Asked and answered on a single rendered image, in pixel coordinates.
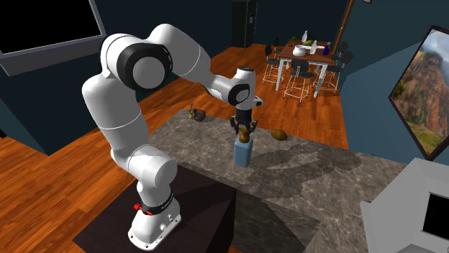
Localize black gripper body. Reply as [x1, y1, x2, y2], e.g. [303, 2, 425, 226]
[235, 107, 254, 124]

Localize dark tall cabinet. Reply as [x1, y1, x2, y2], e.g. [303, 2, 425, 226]
[231, 0, 259, 49]

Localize white microwave oven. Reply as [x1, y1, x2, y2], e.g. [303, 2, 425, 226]
[360, 157, 449, 253]

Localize brown oval fruit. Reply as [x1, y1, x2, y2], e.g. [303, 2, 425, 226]
[271, 129, 289, 142]

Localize grey framed dark window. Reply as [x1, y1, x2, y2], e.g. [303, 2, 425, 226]
[0, 0, 107, 77]

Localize framed landscape wall picture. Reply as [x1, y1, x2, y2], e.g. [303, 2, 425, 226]
[388, 24, 449, 162]

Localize wooden dining table white legs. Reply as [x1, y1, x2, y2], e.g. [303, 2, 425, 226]
[275, 30, 337, 98]

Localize dark robot stand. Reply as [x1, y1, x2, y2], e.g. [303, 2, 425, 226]
[71, 163, 238, 253]

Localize dark purple eggplant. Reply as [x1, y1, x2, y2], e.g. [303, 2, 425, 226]
[188, 103, 207, 123]

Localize blue bottle with gold cap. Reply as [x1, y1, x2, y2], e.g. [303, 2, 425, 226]
[232, 127, 255, 169]

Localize black chair white legs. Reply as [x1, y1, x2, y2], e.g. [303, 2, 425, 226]
[261, 44, 283, 86]
[283, 57, 315, 104]
[331, 41, 350, 58]
[317, 50, 355, 96]

